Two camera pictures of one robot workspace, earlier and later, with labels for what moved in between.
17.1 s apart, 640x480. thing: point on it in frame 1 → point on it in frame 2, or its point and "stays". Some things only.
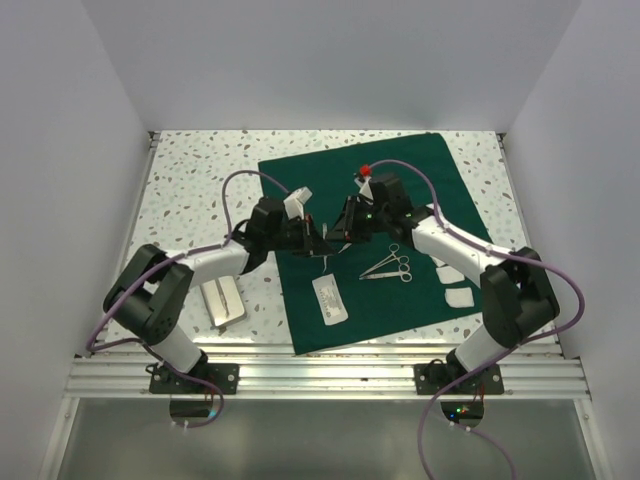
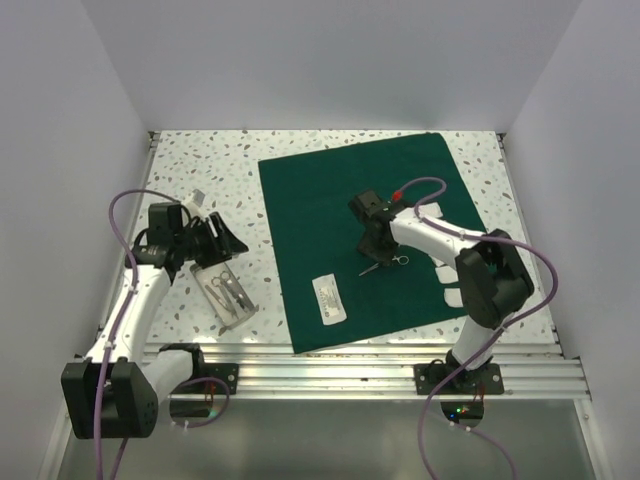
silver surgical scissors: x=389 y=259 stays
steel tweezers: x=325 y=257 → x=216 y=295
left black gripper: x=311 y=243 → x=223 y=246
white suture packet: x=330 y=300 stays
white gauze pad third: x=438 y=262 stays
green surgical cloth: x=380 y=288 stays
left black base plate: x=224 y=376 stays
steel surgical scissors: x=403 y=272 → x=221 y=283
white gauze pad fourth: x=449 y=275 stays
